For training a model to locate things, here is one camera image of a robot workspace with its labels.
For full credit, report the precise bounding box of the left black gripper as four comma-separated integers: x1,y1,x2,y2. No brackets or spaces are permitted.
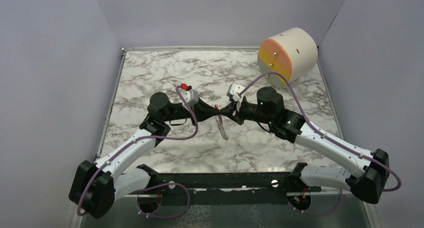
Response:
163,96,221,127

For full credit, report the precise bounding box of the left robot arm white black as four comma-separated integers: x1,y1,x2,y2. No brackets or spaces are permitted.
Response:
68,90,220,218

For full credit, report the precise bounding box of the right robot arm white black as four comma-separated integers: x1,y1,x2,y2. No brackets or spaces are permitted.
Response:
221,83,390,204

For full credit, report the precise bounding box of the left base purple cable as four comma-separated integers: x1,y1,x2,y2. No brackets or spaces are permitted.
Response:
136,181,191,219

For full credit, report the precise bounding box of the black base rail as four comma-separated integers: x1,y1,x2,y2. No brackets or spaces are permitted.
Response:
132,165,321,206

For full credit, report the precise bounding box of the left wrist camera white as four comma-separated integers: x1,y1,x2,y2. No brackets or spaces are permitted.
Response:
177,83,199,109

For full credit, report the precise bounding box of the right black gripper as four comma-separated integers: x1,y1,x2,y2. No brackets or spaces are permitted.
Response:
220,97,274,126

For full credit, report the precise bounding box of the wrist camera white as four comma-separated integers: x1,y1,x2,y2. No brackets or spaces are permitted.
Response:
226,83,245,103
177,83,199,109

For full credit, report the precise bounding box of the round drawer box pastel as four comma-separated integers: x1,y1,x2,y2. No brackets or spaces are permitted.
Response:
257,28,318,82

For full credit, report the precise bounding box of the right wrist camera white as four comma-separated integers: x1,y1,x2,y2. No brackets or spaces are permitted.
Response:
226,83,245,103

